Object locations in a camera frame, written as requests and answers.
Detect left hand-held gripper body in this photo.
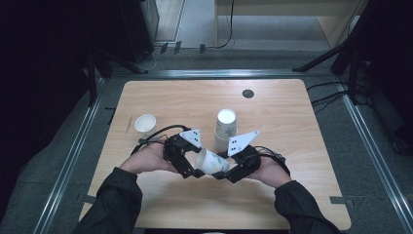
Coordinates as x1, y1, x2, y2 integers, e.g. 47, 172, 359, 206
163, 129, 203, 172

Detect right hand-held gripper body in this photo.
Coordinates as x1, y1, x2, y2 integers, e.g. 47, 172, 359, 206
226, 130, 263, 176

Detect single leaf-print paper cup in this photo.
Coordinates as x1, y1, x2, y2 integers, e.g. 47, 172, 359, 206
194, 147, 231, 176
133, 113, 158, 138

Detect stack of white paper cups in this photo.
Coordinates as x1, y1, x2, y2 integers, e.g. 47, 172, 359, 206
213, 108, 239, 154

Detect person's right hand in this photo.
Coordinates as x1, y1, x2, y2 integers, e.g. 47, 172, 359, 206
246, 157, 292, 190

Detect person's left hand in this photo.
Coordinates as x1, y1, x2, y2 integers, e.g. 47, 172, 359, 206
119, 142, 179, 176

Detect grey tape piece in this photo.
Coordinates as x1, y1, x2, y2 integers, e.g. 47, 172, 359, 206
77, 193, 98, 206
328, 195, 356, 210

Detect black tripod stand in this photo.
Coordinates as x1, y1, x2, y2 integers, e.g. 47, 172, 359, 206
85, 48, 149, 107
291, 0, 374, 105

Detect black cabinet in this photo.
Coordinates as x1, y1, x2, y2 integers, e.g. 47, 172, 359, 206
118, 0, 161, 64

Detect light wooden furniture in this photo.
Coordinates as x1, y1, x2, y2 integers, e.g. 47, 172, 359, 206
213, 0, 368, 50

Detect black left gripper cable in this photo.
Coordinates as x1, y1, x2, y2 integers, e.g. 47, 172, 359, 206
130, 124, 191, 157

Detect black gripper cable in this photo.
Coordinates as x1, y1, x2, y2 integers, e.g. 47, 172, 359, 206
130, 124, 191, 157
254, 145, 291, 176

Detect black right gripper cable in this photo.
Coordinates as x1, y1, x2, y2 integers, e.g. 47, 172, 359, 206
254, 145, 291, 176

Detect metal floor rail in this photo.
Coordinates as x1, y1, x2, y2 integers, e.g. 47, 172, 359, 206
32, 77, 105, 234
110, 68, 333, 79
336, 82, 413, 234

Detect white floor cable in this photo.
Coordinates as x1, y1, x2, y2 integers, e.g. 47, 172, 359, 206
138, 45, 164, 71

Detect black floor cables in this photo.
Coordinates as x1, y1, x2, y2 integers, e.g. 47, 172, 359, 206
306, 80, 351, 115

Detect black hanging cable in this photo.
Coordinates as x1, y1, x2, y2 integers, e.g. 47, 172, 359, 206
215, 0, 236, 50

